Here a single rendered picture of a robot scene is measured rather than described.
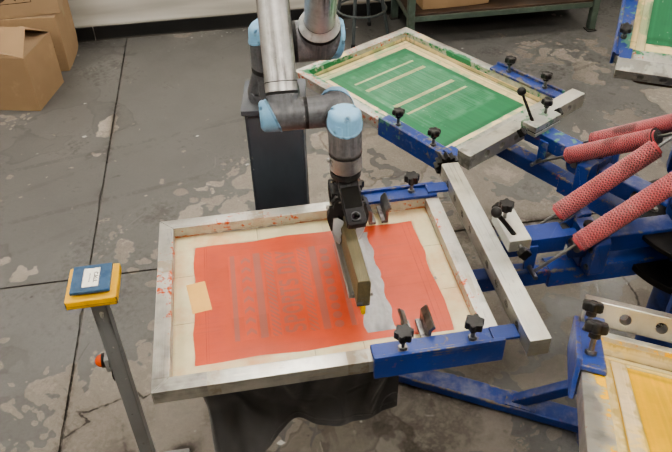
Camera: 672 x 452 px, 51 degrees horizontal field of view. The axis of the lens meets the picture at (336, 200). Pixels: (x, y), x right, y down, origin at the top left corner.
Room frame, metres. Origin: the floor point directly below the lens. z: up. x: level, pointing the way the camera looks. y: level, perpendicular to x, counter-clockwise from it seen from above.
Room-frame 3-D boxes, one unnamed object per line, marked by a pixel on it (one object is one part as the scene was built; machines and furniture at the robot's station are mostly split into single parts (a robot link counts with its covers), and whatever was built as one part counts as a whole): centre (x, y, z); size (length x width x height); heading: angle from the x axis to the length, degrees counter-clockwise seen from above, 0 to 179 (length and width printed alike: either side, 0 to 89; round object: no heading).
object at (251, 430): (1.07, 0.08, 0.74); 0.46 x 0.04 x 0.42; 98
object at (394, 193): (1.59, -0.14, 0.98); 0.30 x 0.05 x 0.07; 98
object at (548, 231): (1.36, -0.50, 1.02); 0.17 x 0.06 x 0.05; 98
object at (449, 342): (1.04, -0.22, 0.98); 0.30 x 0.05 x 0.07; 98
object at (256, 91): (1.83, 0.17, 1.25); 0.15 x 0.15 x 0.10
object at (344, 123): (1.32, -0.02, 1.39); 0.09 x 0.08 x 0.11; 7
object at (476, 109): (2.14, -0.42, 1.05); 1.08 x 0.61 x 0.23; 38
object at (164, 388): (1.28, 0.06, 0.97); 0.79 x 0.58 x 0.04; 98
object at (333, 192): (1.32, -0.02, 1.23); 0.09 x 0.08 x 0.12; 8
